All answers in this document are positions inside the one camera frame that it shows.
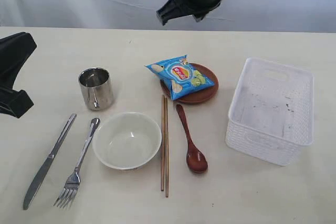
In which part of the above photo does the blue chips bag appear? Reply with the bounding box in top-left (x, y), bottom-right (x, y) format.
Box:
top-left (146, 55), bottom-right (215, 100)

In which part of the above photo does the dark brown wooden plate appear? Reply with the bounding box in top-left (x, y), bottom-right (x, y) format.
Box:
top-left (175, 63), bottom-right (219, 104)

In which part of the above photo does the dark brown wooden spoon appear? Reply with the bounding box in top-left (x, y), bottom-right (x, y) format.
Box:
top-left (176, 104), bottom-right (208, 173)

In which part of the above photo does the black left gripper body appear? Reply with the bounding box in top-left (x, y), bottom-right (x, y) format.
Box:
top-left (1, 86), bottom-right (34, 119)

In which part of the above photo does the grey metal utensil handle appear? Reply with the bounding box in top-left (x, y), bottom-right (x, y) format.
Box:
top-left (23, 113), bottom-right (77, 210)

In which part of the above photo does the light wooden chopstick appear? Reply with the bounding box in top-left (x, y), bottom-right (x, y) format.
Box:
top-left (161, 95), bottom-right (165, 191)

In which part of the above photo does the shiny steel cup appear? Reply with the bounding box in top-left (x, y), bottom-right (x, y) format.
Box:
top-left (78, 67), bottom-right (114, 111)

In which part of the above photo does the dark wooden chopstick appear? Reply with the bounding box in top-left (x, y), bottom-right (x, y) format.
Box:
top-left (164, 97), bottom-right (170, 198)

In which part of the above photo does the blue-grey utensil handle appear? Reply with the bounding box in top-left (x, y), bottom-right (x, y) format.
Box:
top-left (53, 118), bottom-right (100, 208)

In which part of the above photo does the pale green ceramic bowl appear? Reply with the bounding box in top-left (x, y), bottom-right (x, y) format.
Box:
top-left (92, 112), bottom-right (162, 170)

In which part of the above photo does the white plastic perforated basket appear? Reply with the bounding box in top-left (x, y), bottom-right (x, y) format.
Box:
top-left (225, 58), bottom-right (314, 166)

